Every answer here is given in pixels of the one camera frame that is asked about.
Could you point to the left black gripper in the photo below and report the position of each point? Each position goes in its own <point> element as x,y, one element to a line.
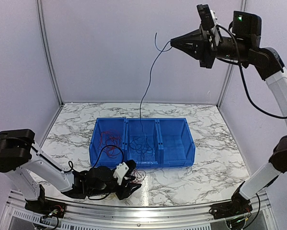
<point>126,191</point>

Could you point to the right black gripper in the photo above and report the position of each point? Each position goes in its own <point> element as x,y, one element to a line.
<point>207,40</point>

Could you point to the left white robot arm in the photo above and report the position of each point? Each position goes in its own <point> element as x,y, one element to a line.
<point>20,155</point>

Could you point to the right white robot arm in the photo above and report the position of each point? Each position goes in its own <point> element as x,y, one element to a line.
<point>241,47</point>

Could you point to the left blue storage bin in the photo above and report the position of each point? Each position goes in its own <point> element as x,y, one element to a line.
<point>107,146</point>

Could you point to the blue storage bin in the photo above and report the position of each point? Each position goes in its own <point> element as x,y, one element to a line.
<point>177,144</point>
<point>143,142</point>
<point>107,146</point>

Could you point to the middle blue storage bin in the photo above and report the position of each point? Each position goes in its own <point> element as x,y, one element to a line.
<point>143,142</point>

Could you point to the right blue storage bin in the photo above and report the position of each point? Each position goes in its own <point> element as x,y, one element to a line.
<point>177,144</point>

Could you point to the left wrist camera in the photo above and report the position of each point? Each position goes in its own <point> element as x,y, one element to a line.
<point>123,169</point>

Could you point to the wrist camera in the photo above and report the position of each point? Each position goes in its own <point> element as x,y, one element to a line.
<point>208,24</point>
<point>123,169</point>

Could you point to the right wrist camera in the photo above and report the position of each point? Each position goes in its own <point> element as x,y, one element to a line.
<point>208,24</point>

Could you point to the aluminium front rail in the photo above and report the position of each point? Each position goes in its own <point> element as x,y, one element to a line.
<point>80,216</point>

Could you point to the right aluminium frame post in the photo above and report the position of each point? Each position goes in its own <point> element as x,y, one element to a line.
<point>227,55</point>

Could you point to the aluminium frame post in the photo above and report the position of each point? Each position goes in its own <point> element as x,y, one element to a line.
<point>46,48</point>
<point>227,55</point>

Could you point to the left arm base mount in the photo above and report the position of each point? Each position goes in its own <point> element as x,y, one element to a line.
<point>48,208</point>

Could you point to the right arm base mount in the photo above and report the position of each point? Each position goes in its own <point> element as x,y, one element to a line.
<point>236,206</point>

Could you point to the left aluminium frame post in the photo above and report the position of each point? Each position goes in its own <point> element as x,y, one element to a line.
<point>46,48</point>

